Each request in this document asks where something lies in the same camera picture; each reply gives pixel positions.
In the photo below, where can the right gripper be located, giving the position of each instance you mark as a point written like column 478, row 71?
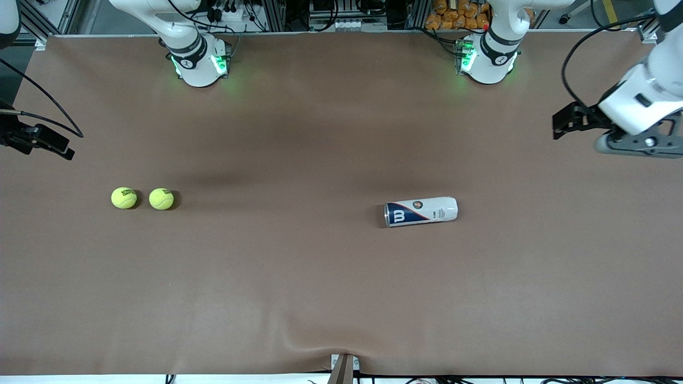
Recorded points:
column 12, row 133

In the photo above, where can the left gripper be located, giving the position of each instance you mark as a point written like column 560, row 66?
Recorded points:
column 587, row 119

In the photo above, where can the yellow tennis ball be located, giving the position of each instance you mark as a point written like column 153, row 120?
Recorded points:
column 161, row 199
column 124, row 198

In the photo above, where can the white blue tennis ball can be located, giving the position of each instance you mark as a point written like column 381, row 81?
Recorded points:
column 427, row 210

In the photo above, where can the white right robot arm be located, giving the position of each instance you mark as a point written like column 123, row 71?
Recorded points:
column 197, row 69

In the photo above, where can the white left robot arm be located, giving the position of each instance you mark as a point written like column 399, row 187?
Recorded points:
column 491, row 64

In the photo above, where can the orange packaged goods pile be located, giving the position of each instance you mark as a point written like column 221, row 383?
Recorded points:
column 453, row 16

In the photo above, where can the white power strip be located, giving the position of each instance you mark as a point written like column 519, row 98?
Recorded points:
column 235, row 16

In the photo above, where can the white terminal block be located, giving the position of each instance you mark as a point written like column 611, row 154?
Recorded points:
column 347, row 25

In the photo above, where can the brown table mat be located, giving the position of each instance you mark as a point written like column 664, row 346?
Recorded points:
column 341, row 293

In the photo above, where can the metal table edge clamp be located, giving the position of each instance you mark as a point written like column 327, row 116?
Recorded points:
column 344, row 370

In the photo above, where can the white corner bracket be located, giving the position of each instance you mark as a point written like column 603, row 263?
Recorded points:
column 40, row 44
column 648, row 36

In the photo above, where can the aluminium frame post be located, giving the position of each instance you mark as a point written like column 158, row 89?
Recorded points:
column 417, row 13
column 273, row 13

